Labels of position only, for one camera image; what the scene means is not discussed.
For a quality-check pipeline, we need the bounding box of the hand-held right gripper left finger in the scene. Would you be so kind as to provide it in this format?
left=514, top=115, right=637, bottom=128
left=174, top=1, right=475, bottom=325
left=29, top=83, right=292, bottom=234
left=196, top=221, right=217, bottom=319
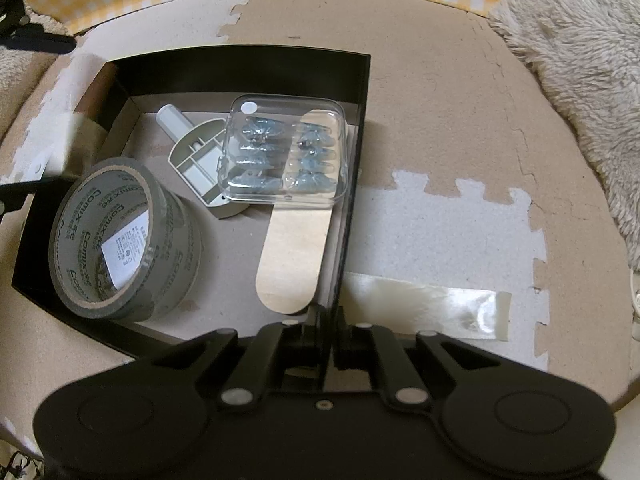
left=150, top=305, right=325, bottom=409

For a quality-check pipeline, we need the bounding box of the wooden stick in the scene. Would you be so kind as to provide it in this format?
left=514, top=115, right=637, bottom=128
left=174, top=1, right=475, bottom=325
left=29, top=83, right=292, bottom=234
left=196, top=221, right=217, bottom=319
left=254, top=107, right=347, bottom=314

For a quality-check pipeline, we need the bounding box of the white foam mat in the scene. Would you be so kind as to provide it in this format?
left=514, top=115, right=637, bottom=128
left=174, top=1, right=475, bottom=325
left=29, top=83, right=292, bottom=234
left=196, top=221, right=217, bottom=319
left=344, top=170, right=552, bottom=374

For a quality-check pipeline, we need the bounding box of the tan foam mat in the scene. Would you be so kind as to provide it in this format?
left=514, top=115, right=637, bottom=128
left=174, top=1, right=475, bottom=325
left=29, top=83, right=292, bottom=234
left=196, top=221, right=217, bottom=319
left=0, top=0, right=633, bottom=411

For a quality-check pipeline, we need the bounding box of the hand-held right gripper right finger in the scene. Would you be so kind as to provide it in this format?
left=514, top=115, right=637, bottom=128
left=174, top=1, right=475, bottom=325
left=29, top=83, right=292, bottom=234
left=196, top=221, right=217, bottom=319
left=330, top=306, right=502, bottom=407

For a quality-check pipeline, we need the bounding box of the white cable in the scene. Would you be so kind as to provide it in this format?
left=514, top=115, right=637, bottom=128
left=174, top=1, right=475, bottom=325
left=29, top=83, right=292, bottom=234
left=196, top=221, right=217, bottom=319
left=627, top=270, right=640, bottom=342

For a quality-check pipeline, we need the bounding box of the clear packing tape roll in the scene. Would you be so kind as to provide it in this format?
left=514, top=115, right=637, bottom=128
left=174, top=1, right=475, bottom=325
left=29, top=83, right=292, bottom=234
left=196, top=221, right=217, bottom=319
left=50, top=156, right=207, bottom=324

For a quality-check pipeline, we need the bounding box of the beige tape strip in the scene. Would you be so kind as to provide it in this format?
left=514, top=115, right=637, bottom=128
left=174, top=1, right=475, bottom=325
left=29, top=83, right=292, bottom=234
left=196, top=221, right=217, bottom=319
left=47, top=110, right=109, bottom=182

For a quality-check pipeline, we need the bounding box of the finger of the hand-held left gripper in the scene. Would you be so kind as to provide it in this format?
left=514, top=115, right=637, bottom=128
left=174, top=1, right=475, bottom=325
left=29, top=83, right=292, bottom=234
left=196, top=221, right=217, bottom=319
left=0, top=0, right=77, bottom=57
left=0, top=176, right=42, bottom=224

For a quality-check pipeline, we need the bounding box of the clear tape strip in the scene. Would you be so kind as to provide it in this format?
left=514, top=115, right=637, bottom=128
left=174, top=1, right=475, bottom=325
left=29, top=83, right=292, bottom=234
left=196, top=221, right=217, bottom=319
left=342, top=271, right=514, bottom=344

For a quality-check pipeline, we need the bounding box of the black cardboard box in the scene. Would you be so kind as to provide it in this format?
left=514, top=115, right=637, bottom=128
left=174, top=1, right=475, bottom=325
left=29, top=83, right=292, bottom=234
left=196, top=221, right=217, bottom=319
left=10, top=44, right=374, bottom=362

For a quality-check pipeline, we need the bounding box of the clear plastic case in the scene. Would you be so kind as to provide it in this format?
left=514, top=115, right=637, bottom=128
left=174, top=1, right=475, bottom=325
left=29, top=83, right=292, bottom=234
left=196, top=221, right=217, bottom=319
left=217, top=95, right=349, bottom=209

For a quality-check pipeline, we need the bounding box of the white plastic holder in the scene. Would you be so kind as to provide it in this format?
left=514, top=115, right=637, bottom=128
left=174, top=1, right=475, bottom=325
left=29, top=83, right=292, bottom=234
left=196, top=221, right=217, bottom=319
left=156, top=104, right=242, bottom=219

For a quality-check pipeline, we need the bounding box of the cream fluffy blanket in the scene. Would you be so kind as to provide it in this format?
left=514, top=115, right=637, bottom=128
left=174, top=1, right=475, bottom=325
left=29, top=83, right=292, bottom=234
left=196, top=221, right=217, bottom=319
left=487, top=0, right=640, bottom=272

